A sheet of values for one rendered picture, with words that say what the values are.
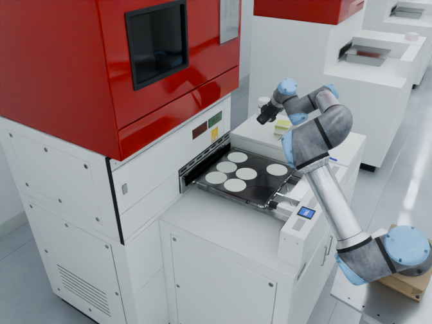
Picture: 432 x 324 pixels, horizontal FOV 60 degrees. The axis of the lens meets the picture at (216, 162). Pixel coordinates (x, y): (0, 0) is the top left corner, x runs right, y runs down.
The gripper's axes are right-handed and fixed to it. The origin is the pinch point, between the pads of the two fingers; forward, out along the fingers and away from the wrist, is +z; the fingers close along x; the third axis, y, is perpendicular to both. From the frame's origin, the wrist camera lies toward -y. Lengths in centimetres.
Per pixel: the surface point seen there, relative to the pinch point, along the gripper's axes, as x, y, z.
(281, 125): -7.9, 4.8, -0.4
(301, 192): -37.3, -18.0, -13.2
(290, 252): -48, -47, -35
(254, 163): -13.0, -19.1, 1.8
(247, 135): 0.6, -8.4, 8.4
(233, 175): -10.9, -33.2, -3.8
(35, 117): 53, -84, -33
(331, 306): -103, -25, 52
